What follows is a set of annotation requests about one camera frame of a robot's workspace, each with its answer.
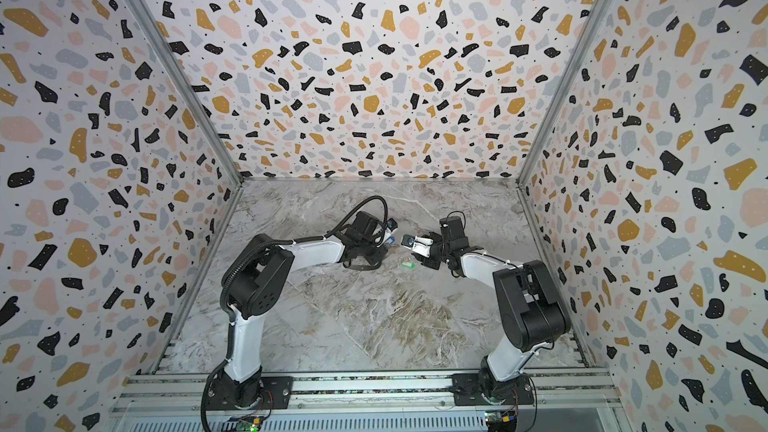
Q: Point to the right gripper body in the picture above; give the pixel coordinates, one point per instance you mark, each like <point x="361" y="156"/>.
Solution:
<point x="433" y="246"/>

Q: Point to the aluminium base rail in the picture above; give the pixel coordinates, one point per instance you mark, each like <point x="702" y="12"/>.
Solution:
<point x="556" y="399"/>

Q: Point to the aluminium corner post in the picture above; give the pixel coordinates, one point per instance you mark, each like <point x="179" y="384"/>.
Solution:
<point x="161" y="48"/>
<point x="572" y="69"/>

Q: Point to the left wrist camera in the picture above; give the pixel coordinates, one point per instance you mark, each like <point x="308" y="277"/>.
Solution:
<point x="390" y="228"/>

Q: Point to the circuit board with wires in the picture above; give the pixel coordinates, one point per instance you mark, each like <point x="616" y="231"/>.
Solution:
<point x="250" y="423"/>

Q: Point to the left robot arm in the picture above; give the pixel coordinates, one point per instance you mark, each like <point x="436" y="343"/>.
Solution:
<point x="254" y="283"/>

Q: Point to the aluminium corner post left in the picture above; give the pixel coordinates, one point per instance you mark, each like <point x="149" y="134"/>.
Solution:
<point x="161" y="48"/>

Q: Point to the aluminium corner post right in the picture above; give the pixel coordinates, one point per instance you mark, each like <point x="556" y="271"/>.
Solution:
<point x="572" y="69"/>

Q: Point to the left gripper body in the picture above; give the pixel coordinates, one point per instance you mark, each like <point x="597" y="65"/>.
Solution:
<point x="373" y="252"/>

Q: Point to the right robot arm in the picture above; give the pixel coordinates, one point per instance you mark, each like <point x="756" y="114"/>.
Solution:
<point x="529" y="303"/>

